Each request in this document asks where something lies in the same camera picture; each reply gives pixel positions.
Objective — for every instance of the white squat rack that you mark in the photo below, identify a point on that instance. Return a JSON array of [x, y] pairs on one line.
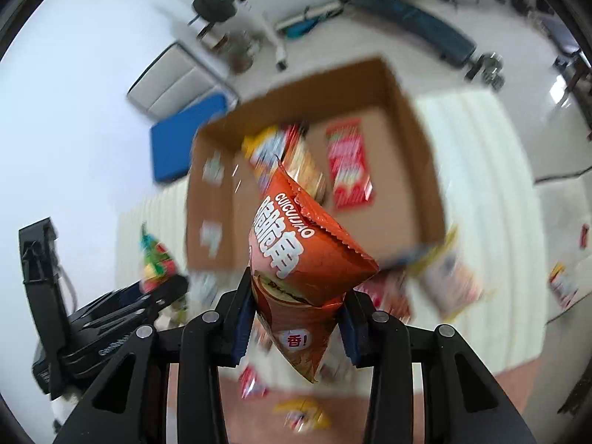
[[263, 23]]

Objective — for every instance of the blue foam mat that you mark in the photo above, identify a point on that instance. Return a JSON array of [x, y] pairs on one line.
[[187, 138]]

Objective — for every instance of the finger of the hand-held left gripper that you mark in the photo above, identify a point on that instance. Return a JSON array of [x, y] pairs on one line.
[[164, 293]]

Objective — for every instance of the clear water jug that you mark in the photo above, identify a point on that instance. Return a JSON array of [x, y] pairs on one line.
[[233, 48]]

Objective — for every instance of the red white-lettered snack packet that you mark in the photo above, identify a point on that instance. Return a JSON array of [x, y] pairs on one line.
[[349, 166]]

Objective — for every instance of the black flat bench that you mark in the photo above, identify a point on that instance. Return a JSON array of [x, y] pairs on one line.
[[559, 32]]

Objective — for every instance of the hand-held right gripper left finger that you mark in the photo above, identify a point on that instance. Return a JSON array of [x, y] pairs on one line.
[[241, 333]]

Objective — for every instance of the chrome dumbbell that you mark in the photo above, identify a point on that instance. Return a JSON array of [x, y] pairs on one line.
[[488, 69]]

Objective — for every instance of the red white boxy snack packet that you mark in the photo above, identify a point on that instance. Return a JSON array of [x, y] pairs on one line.
[[562, 283]]

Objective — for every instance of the white quilted mattress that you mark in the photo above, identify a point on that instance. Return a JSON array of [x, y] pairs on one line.
[[566, 222]]

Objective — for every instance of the orange zigzag-edged snack packet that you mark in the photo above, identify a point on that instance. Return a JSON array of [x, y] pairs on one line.
[[300, 259]]

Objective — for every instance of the small red flat packet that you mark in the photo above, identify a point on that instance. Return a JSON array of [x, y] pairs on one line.
[[586, 236]]

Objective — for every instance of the teal exercise tool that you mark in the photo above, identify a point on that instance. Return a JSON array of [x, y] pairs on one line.
[[300, 25]]

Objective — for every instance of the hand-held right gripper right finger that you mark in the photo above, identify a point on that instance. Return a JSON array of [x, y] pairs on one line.
[[350, 333]]

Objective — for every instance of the brown cardboard box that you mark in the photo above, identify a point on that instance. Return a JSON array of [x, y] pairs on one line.
[[407, 157]]

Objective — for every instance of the red and white small packet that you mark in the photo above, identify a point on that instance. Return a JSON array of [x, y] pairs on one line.
[[252, 379]]

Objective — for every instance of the green multicoloured candy packet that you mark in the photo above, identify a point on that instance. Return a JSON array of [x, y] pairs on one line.
[[155, 259]]

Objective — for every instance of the clear yellow-edged biscuit packet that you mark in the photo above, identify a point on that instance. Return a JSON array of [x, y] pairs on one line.
[[446, 277]]

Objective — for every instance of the dark wooden stool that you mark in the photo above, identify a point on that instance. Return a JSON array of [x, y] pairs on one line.
[[573, 78]]

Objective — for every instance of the yellow and red snack packet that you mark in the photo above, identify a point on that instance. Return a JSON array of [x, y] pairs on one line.
[[300, 414]]

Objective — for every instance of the grey quilted cushion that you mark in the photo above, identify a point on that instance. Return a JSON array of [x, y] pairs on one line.
[[175, 78]]

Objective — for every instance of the dark blue sit-up bench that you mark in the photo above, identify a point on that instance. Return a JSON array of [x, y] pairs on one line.
[[411, 23]]

